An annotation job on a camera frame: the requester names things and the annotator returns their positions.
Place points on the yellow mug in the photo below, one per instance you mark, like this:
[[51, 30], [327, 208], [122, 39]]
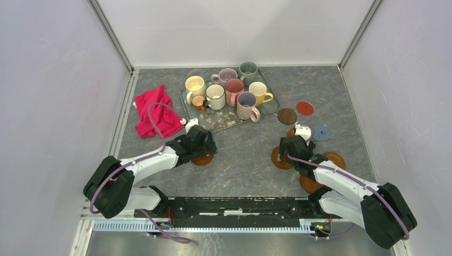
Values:
[[259, 89]]

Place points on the dark walnut coaster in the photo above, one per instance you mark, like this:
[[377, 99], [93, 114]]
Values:
[[287, 116]]

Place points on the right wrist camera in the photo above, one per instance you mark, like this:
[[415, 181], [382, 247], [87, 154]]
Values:
[[304, 130]]

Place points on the wooden coaster three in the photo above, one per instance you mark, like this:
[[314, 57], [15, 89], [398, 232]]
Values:
[[202, 161]]

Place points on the beige pink-handled mug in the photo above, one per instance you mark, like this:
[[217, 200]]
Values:
[[246, 107]]

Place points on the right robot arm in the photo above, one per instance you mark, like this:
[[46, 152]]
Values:
[[380, 210]]

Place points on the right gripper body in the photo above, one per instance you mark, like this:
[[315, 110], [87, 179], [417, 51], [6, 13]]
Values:
[[311, 146]]

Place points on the small orange cup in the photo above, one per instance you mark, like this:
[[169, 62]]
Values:
[[198, 102]]

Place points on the wooden coaster four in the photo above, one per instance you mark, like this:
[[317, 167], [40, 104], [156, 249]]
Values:
[[335, 158]]

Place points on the lilac mug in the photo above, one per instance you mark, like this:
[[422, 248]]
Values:
[[223, 76]]

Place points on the blue round coaster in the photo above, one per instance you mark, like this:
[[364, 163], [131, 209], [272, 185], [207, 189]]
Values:
[[321, 133]]

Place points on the wooden coaster five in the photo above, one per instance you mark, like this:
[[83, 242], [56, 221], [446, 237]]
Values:
[[309, 185]]

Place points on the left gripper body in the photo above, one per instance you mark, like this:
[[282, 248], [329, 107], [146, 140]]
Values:
[[206, 149]]

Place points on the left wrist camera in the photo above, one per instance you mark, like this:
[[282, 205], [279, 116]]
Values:
[[189, 123]]

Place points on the red round coaster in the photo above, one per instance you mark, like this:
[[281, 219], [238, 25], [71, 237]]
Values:
[[305, 108]]

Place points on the white black-rimmed mug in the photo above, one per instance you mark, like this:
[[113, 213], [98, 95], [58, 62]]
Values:
[[215, 97]]

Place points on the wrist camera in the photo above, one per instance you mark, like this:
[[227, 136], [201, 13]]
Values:
[[189, 123], [304, 130]]

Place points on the wooden coaster one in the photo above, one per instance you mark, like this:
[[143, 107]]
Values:
[[280, 161]]

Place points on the cream mug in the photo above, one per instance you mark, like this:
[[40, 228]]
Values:
[[194, 85]]

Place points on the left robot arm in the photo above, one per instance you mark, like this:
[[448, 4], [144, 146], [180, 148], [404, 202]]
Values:
[[112, 188]]

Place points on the pink mug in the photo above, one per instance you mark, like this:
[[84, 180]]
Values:
[[233, 88]]

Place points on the wooden coaster two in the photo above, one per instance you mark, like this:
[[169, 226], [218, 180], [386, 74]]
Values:
[[291, 132]]

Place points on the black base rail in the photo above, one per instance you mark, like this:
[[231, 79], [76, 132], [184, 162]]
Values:
[[237, 212]]

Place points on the green mug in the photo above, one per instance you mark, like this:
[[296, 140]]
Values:
[[248, 73]]

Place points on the red cloth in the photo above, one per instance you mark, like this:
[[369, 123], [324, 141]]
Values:
[[160, 104]]

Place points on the floral serving tray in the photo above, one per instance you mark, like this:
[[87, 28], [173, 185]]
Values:
[[216, 120]]

